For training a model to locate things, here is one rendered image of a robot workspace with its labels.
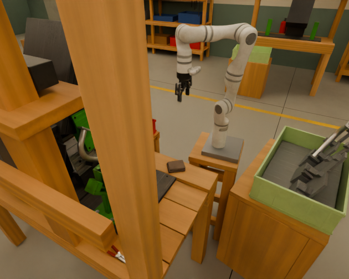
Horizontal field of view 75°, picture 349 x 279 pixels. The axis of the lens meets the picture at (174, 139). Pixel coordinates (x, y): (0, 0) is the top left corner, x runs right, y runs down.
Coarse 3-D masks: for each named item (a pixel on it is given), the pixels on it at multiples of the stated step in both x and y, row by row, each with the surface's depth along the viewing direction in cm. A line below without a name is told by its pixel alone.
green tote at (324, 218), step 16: (288, 128) 159; (304, 144) 157; (320, 144) 151; (256, 176) 120; (256, 192) 125; (272, 192) 118; (288, 192) 112; (288, 208) 117; (304, 208) 111; (320, 208) 106; (336, 208) 116; (320, 224) 110; (336, 224) 106
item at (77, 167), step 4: (84, 148) 119; (76, 152) 115; (88, 152) 121; (92, 152) 123; (72, 156) 113; (76, 156) 116; (80, 156) 117; (96, 156) 125; (72, 160) 114; (76, 160) 116; (80, 160) 117; (84, 160) 120; (76, 164) 116; (80, 164) 117; (84, 164) 120; (76, 168) 116; (80, 168) 118; (84, 168) 120; (88, 168) 122; (80, 172) 118
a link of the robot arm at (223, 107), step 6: (216, 102) 136; (222, 102) 134; (228, 102) 135; (216, 108) 137; (222, 108) 133; (228, 108) 135; (216, 114) 139; (222, 114) 135; (216, 120) 141; (222, 120) 138; (228, 120) 142; (222, 126) 141
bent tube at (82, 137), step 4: (80, 128) 113; (84, 128) 111; (88, 128) 113; (80, 132) 112; (84, 132) 112; (80, 136) 111; (84, 136) 112; (80, 140) 111; (84, 140) 113; (80, 144) 111; (80, 148) 111; (80, 152) 112; (84, 152) 113; (84, 156) 113; (88, 156) 115; (92, 156) 118; (88, 160) 115; (92, 160) 117; (96, 160) 119
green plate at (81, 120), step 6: (78, 114) 113; (84, 114) 115; (72, 120) 111; (78, 120) 113; (84, 120) 116; (84, 126) 116; (78, 132) 114; (90, 132) 119; (78, 138) 120; (90, 138) 120; (84, 144) 117; (90, 144) 120; (90, 150) 120
